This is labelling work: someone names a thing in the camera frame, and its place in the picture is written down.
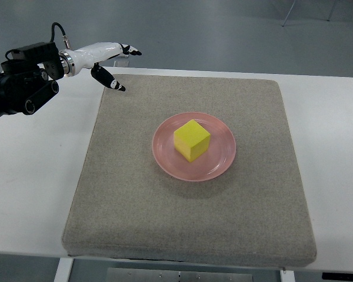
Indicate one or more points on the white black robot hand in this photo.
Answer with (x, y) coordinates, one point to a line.
(89, 57)

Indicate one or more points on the yellow foam block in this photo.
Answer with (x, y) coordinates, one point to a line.
(191, 140)

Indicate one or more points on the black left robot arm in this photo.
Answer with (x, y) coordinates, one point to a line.
(29, 75)

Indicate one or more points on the pink plate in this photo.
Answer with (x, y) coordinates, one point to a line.
(214, 162)

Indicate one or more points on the lower floor outlet cover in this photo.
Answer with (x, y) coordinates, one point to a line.
(121, 63)

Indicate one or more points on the beige fabric cushion mat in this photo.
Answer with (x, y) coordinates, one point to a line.
(126, 207)

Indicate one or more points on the white table leg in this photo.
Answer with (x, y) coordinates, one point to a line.
(63, 270)

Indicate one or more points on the metal chair legs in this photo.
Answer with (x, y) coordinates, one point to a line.
(321, 11)

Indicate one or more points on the black label strip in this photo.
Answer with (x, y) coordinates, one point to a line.
(337, 276)

